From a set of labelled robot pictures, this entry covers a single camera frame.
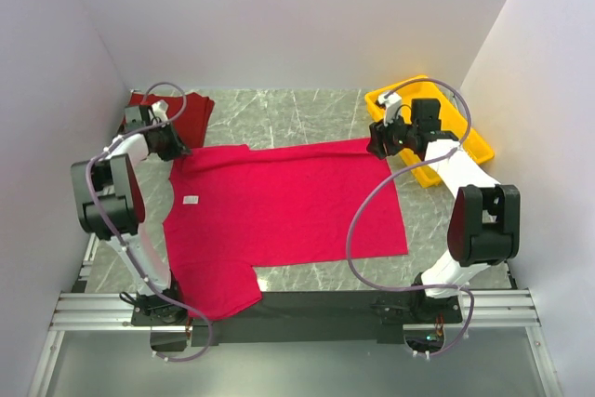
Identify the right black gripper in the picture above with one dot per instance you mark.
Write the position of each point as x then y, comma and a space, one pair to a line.
379, 135

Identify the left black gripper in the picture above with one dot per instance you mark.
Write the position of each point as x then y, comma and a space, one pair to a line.
178, 145

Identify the yellow plastic tray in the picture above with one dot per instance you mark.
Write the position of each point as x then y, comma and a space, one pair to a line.
439, 127

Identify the pink t-shirt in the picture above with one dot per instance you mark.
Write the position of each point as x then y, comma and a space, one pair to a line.
236, 209

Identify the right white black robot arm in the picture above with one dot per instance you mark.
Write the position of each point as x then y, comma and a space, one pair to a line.
484, 226

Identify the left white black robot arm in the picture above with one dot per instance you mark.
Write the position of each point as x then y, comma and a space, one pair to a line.
110, 206

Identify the folded dark red t-shirt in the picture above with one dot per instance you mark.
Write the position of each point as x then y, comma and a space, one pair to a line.
192, 124

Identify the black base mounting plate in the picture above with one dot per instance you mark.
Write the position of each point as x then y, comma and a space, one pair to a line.
298, 317

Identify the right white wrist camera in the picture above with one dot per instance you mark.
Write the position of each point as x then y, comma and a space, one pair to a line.
389, 100

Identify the aluminium frame rail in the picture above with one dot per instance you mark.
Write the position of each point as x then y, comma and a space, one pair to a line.
495, 308

